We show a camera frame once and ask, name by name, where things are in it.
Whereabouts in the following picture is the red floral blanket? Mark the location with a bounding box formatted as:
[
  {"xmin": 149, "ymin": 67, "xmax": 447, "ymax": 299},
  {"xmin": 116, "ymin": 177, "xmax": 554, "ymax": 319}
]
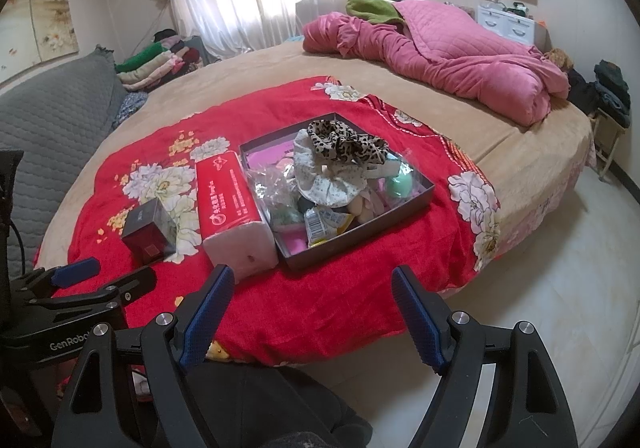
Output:
[{"xmin": 32, "ymin": 75, "xmax": 503, "ymax": 369}]

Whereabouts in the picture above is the white drawer cabinet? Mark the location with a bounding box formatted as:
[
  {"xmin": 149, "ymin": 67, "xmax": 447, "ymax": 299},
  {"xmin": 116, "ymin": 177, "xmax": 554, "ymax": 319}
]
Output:
[{"xmin": 477, "ymin": 3, "xmax": 543, "ymax": 46}]

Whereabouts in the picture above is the black cable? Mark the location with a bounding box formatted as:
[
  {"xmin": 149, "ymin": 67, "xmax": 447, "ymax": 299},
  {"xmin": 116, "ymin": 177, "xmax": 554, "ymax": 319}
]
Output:
[{"xmin": 7, "ymin": 223, "xmax": 27, "ymax": 279}]

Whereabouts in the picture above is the dark glossy cube box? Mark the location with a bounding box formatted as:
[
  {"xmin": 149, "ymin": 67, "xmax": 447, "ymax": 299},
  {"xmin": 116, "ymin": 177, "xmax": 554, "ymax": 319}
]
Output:
[{"xmin": 121, "ymin": 198, "xmax": 178, "ymax": 265}]

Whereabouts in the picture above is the dark clothes heap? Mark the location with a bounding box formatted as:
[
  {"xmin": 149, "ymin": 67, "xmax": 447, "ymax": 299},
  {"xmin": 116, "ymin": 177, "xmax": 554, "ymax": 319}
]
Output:
[{"xmin": 567, "ymin": 60, "xmax": 632, "ymax": 129}]

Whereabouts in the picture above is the pile of folded clothes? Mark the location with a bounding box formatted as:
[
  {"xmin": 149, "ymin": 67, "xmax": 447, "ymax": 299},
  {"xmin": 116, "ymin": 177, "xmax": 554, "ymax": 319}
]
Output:
[{"xmin": 114, "ymin": 29, "xmax": 206, "ymax": 91}]

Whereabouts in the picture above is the cream plush bear purple dress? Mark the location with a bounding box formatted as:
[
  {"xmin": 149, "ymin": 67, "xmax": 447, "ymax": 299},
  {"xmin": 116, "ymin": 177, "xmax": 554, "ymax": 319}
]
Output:
[{"xmin": 349, "ymin": 192, "xmax": 382, "ymax": 225}]

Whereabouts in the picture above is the green egg-shaped sponge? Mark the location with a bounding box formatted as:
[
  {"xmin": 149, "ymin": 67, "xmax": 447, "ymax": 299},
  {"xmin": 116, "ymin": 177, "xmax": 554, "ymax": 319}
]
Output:
[{"xmin": 385, "ymin": 168, "xmax": 419, "ymax": 199}]

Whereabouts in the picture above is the dark shallow cardboard box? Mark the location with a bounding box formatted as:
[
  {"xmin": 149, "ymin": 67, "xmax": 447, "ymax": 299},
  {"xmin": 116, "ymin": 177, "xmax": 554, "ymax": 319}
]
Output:
[{"xmin": 239, "ymin": 112, "xmax": 435, "ymax": 271}]

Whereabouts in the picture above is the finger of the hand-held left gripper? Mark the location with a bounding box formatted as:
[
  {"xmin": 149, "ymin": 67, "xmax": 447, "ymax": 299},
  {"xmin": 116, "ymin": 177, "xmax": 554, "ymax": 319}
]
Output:
[
  {"xmin": 47, "ymin": 267, "xmax": 157, "ymax": 316},
  {"xmin": 9, "ymin": 257, "xmax": 101, "ymax": 300}
]

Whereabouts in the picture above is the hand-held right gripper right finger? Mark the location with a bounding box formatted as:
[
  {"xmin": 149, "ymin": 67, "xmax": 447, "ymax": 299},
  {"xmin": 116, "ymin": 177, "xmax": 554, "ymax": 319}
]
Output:
[{"xmin": 391, "ymin": 265, "xmax": 578, "ymax": 448}]

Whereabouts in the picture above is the clear plastic bag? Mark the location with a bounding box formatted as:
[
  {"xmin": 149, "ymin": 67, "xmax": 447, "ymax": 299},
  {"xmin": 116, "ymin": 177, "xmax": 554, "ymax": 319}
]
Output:
[{"xmin": 252, "ymin": 163, "xmax": 301, "ymax": 229}]

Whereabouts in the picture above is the grey quilted cover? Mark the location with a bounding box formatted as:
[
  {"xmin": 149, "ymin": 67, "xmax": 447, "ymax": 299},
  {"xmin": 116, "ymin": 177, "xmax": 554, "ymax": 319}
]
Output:
[{"xmin": 0, "ymin": 45, "xmax": 126, "ymax": 274}]

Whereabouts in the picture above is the chair frame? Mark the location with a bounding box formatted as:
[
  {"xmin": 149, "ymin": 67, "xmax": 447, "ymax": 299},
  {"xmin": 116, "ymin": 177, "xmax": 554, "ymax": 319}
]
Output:
[{"xmin": 590, "ymin": 108, "xmax": 626, "ymax": 179}]

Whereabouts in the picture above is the red white tissue pack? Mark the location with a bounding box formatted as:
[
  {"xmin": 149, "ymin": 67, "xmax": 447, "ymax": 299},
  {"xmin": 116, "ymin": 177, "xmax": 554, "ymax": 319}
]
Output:
[{"xmin": 195, "ymin": 152, "xmax": 280, "ymax": 283}]

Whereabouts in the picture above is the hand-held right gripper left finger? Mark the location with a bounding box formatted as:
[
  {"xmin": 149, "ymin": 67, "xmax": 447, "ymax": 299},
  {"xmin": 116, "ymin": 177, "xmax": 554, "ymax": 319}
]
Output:
[{"xmin": 50, "ymin": 264, "xmax": 236, "ymax": 448}]

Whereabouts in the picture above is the green cloth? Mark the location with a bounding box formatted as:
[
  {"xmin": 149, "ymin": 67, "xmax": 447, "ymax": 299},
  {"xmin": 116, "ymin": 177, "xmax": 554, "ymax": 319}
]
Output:
[{"xmin": 346, "ymin": 0, "xmax": 403, "ymax": 26}]

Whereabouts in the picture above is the blue patterned cloth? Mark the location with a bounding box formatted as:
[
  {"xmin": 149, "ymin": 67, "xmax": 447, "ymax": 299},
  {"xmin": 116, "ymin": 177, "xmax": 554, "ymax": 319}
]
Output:
[{"xmin": 112, "ymin": 90, "xmax": 149, "ymax": 129}]

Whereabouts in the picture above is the white floral fabric scrunchie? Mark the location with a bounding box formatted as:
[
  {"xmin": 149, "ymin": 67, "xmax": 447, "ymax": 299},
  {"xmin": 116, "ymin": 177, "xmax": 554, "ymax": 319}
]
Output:
[{"xmin": 292, "ymin": 128, "xmax": 373, "ymax": 206}]

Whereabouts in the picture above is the floral wall painting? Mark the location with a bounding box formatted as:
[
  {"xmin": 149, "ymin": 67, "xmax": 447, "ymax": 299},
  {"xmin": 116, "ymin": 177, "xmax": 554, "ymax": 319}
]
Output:
[{"xmin": 0, "ymin": 0, "xmax": 81, "ymax": 86}]

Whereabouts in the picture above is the beige bed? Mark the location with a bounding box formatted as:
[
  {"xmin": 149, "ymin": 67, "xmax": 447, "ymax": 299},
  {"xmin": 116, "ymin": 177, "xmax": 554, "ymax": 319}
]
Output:
[{"xmin": 32, "ymin": 35, "xmax": 598, "ymax": 309}]

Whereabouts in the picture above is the yellow-edged white snack packet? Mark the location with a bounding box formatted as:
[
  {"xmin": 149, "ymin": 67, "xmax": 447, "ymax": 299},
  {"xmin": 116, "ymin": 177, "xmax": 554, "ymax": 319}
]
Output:
[{"xmin": 304, "ymin": 205, "xmax": 356, "ymax": 249}]

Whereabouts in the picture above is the brown fuzzy item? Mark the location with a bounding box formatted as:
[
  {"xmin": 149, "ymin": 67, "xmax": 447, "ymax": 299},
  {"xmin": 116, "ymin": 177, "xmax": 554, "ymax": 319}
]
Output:
[{"xmin": 544, "ymin": 48, "xmax": 575, "ymax": 74}]

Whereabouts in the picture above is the leopard print scrunchie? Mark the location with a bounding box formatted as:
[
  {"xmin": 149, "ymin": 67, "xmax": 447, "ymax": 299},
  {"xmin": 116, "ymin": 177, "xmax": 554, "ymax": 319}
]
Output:
[{"xmin": 306, "ymin": 119, "xmax": 388, "ymax": 164}]

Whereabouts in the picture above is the pink quilt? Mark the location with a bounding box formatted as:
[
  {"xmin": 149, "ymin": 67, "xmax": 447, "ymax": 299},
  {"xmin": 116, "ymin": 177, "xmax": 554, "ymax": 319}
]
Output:
[{"xmin": 301, "ymin": 0, "xmax": 571, "ymax": 126}]

